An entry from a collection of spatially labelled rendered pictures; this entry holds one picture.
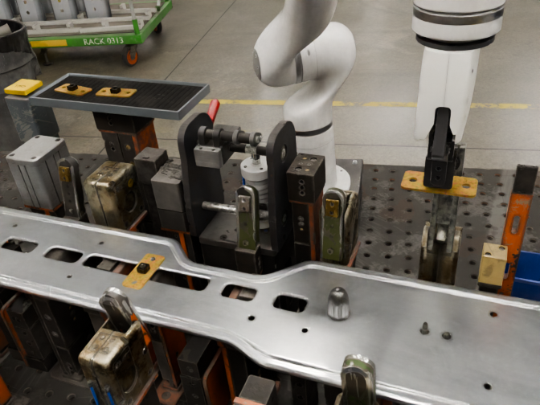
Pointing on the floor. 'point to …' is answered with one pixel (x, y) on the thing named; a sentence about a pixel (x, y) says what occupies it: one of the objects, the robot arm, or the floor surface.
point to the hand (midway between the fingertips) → (440, 165)
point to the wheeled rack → (129, 14)
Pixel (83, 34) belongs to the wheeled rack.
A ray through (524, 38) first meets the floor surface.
